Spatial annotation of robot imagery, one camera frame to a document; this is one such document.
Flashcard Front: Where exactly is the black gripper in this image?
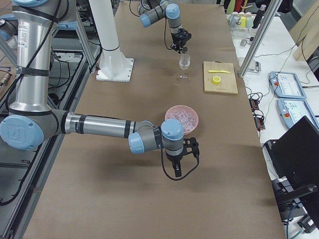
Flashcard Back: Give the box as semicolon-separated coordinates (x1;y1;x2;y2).
171;28;191;54
165;146;184;177

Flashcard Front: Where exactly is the small steel jigger cup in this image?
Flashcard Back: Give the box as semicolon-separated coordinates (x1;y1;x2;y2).
181;48;188;54

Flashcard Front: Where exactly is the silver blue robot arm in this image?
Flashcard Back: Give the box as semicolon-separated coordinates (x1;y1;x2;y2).
137;0;191;54
0;0;187;181

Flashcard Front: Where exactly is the clear wine glass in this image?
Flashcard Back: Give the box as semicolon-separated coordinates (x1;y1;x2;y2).
178;53;190;81

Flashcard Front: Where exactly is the pink bowl of ice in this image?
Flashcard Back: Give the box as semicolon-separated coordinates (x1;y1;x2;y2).
165;105;199;135

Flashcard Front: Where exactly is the yellow plastic knife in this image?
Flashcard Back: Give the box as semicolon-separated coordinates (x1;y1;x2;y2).
208;70;231;74

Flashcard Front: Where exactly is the yellow lemon half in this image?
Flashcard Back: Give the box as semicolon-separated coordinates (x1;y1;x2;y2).
211;76;221;84

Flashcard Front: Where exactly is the bamboo cutting board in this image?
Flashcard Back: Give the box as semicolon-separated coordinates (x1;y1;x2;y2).
203;61;238;95

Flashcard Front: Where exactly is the small steel weight cup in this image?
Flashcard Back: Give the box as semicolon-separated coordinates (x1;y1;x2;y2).
240;39;247;47

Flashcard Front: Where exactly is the far blue teach pendant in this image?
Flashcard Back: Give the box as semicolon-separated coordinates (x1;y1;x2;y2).
269;71;307;100

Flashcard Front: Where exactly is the blue teach pendant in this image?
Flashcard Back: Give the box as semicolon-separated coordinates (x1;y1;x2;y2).
277;98;319;129
269;71;307;100

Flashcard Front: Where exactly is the near blue teach pendant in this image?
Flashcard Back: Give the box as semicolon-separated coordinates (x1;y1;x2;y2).
277;98;319;129

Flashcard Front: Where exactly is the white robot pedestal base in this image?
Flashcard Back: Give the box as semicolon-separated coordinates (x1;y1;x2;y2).
89;0;134;82

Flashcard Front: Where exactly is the aluminium frame post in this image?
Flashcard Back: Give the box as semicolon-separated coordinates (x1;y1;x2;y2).
238;0;282;79

